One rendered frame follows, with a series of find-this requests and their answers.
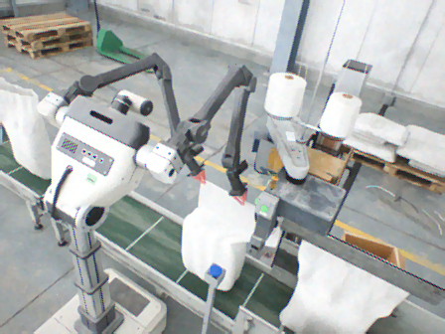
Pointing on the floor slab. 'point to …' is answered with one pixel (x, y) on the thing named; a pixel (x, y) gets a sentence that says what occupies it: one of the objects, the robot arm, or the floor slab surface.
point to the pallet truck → (106, 43)
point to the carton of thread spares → (375, 249)
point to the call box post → (209, 309)
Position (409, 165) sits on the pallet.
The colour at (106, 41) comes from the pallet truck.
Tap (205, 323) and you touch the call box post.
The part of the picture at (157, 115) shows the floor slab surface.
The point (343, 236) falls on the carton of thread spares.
